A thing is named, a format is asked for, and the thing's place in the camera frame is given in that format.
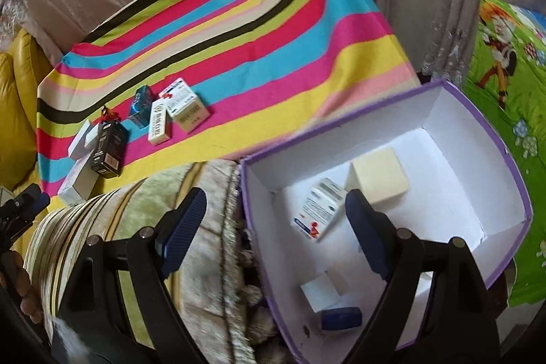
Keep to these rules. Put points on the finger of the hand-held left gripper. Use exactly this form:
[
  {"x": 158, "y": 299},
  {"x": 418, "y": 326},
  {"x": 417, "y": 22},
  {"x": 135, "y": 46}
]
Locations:
[
  {"x": 25, "y": 195},
  {"x": 36, "y": 206}
]

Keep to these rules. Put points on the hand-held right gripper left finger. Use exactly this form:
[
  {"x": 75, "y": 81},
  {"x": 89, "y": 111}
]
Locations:
[{"x": 181, "y": 232}]

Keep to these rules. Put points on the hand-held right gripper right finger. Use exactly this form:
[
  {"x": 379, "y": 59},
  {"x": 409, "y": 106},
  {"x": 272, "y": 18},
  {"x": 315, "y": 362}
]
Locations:
[{"x": 367, "y": 232}]

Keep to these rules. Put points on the large white box pink print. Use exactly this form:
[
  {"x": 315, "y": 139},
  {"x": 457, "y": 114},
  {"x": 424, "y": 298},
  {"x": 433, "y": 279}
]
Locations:
[{"x": 79, "y": 182}]

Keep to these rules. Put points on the white medicine box red mark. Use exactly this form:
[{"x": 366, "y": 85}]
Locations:
[{"x": 320, "y": 208}]

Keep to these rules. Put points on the plain white cube box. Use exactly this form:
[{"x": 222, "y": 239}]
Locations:
[{"x": 339, "y": 281}]

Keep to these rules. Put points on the beige box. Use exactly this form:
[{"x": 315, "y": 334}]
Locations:
[{"x": 379, "y": 176}]

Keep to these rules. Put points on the white cube box black text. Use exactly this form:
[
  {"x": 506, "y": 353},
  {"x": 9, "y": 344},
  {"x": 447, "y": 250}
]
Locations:
[{"x": 320, "y": 291}]

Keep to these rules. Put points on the long white box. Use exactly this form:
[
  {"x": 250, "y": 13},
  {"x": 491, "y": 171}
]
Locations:
[{"x": 83, "y": 138}]

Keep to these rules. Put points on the blue and white box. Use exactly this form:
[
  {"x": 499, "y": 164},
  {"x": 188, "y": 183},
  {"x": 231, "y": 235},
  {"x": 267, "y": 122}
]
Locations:
[{"x": 341, "y": 318}]

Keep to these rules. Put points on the purple storage box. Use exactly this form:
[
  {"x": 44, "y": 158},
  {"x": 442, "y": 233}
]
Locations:
[{"x": 448, "y": 159}]

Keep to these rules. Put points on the white box brown text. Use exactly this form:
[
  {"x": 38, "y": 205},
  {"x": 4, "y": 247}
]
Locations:
[{"x": 160, "y": 123}]

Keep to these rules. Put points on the small blue-white box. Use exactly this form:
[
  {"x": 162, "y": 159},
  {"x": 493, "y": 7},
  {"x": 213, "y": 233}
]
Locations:
[{"x": 185, "y": 108}]

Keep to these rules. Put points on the teal patterned box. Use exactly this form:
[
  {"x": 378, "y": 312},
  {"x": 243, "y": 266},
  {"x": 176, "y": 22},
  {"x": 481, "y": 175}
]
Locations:
[{"x": 141, "y": 106}]

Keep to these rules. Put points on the person's left hand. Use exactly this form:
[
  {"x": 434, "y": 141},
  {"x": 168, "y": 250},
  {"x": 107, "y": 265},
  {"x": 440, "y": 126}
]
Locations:
[{"x": 21, "y": 287}]

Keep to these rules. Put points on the gold striped plush cushion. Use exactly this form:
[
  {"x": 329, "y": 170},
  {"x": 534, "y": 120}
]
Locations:
[{"x": 217, "y": 274}]

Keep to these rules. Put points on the yellow leather sofa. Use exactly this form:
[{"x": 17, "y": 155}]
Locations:
[{"x": 17, "y": 91}]

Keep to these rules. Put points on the red toy car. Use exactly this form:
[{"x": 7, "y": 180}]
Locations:
[{"x": 108, "y": 114}]

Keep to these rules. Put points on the colourful striped cloth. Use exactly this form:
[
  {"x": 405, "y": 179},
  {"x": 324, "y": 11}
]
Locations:
[{"x": 256, "y": 48}]

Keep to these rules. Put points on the green cartoon play mat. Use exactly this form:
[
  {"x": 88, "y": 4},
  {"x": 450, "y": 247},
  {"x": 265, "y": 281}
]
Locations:
[{"x": 512, "y": 91}]

